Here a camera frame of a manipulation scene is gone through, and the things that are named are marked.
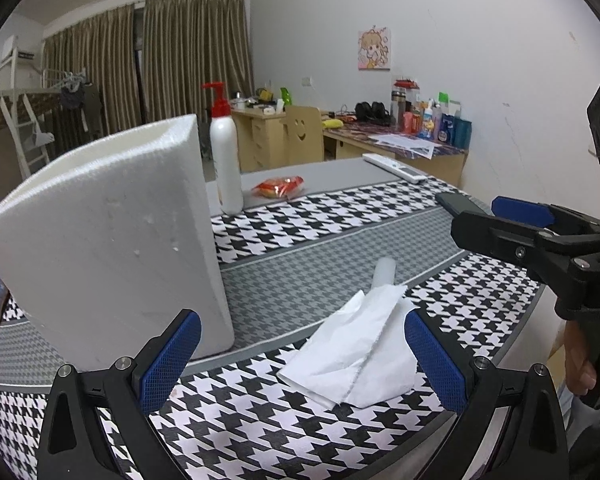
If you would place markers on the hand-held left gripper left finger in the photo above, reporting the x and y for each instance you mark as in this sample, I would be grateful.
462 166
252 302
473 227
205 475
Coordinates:
172 360

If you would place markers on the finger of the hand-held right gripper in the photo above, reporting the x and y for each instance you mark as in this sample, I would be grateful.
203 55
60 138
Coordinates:
522 211
495 240

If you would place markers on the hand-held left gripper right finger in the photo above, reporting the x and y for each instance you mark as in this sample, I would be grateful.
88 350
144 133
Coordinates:
434 360

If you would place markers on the white tissue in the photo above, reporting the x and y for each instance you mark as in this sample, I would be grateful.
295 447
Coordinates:
350 350

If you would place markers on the white foam box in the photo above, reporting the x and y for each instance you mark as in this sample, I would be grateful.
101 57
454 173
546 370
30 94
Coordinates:
105 240

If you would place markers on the person's right hand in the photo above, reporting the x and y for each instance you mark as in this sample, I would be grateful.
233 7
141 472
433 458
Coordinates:
579 360

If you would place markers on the wooden desk with printed mat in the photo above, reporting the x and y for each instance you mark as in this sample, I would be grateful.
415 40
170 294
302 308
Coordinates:
450 167

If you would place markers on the translucent plastic roll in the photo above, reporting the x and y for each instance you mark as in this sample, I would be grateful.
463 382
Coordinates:
384 272

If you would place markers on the cluster of toiletry bottles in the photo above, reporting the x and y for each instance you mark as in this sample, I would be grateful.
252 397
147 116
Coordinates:
452 127

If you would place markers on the white remote control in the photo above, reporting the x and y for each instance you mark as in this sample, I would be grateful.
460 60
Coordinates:
395 166

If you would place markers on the white printed papers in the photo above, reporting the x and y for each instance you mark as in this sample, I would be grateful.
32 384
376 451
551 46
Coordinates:
402 144

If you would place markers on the steel thermos bottle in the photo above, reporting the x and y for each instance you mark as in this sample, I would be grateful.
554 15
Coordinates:
398 107

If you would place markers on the black white houndstooth table mat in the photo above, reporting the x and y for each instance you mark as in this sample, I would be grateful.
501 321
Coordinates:
300 255

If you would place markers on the printed desk mat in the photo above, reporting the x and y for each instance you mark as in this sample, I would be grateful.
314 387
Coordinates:
355 132

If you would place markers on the black headphones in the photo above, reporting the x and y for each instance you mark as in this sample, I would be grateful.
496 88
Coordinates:
372 111

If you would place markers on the yellow cloth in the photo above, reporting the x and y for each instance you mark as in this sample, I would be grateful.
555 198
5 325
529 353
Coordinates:
332 123

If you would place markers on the red snack packet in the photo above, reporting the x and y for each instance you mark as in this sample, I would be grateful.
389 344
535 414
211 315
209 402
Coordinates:
278 186

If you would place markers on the white pump bottle red pump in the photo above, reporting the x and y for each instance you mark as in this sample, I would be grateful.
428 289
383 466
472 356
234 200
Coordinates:
227 160

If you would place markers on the wooden chair with smiley face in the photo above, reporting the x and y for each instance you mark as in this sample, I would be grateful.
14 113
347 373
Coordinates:
304 135

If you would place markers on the light wooden desk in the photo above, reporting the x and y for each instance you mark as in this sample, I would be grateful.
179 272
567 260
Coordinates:
260 140

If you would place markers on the green plastic item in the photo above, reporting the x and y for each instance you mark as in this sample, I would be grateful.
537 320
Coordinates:
285 95

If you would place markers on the white bunk bed ladder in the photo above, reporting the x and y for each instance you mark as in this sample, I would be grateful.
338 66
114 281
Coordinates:
27 135

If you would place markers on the hanging dark clothes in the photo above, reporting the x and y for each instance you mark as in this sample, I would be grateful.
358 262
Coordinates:
87 105

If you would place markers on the brown curtain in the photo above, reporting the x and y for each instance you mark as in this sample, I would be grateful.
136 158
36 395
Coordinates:
195 55
110 70

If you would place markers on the white air conditioner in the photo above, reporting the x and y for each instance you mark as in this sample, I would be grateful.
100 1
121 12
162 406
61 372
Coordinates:
15 47

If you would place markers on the pink cartoon wall poster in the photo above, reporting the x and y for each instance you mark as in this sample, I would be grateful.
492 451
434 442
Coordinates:
374 50

